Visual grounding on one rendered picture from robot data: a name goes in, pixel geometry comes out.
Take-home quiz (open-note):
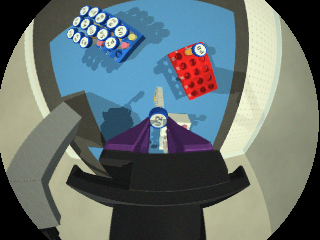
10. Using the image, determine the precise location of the red tube rack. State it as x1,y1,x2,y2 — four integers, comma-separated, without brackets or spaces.
167,44,218,100

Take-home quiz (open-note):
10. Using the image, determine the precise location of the blue test tube rack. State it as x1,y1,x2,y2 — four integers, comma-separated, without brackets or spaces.
96,19,146,63

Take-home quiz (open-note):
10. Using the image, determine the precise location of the blue bench mat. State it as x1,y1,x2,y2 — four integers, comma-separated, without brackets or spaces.
50,0,236,145

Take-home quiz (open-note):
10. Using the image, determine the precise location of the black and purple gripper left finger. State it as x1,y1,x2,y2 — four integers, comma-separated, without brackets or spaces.
102,117,151,153

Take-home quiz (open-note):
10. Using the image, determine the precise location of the white tube rack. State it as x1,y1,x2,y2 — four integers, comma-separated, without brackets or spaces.
159,113,191,150

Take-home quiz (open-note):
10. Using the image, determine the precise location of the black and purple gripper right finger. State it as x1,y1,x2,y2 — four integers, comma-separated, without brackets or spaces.
166,117,214,153

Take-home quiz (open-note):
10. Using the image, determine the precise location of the test tube with blue cap and pink liquid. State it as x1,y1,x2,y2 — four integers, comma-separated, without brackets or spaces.
163,141,168,153

